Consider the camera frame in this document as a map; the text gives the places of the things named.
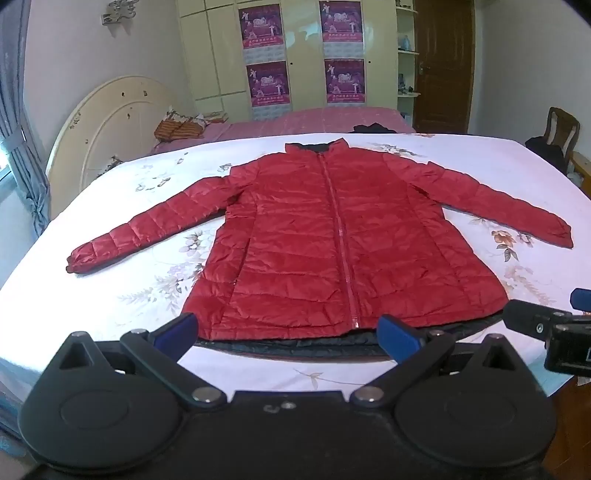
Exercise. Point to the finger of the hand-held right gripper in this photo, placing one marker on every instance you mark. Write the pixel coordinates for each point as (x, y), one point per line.
(526, 318)
(581, 300)

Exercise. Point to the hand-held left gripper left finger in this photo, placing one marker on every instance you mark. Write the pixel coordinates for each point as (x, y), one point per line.
(178, 328)

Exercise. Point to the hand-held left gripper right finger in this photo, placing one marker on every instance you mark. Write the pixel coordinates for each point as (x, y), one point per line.
(396, 336)

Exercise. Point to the red quilted jacket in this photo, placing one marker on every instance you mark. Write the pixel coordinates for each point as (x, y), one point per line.
(295, 240)

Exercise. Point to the dark clothes pile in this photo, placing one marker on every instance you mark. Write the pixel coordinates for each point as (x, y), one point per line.
(547, 154)

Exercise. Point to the white floral blanket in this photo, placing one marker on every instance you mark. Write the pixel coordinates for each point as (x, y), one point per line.
(115, 300)

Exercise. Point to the wooden chair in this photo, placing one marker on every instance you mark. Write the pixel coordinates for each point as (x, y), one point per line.
(561, 127)

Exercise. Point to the dark cloth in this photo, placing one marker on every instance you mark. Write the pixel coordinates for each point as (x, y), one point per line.
(374, 128)

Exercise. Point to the cream round headboard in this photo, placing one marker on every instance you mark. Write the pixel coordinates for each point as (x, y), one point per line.
(106, 124)

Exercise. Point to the pink bed sheet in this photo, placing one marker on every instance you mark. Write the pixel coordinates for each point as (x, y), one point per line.
(300, 122)

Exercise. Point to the brown wooden door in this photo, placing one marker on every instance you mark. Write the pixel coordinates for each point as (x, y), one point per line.
(445, 69)

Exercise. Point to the blue curtain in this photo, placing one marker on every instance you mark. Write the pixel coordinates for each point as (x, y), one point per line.
(18, 115)

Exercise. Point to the cream wardrobe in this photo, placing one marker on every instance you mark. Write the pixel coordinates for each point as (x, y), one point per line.
(302, 69)

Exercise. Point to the blue bottle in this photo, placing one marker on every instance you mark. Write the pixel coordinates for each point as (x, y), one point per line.
(406, 42)

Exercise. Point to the purple wall poster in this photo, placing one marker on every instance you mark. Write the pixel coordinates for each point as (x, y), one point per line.
(345, 81)
(340, 21)
(260, 23)
(270, 83)

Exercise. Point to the metal wall ornament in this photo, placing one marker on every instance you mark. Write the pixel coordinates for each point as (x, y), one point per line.
(117, 9)

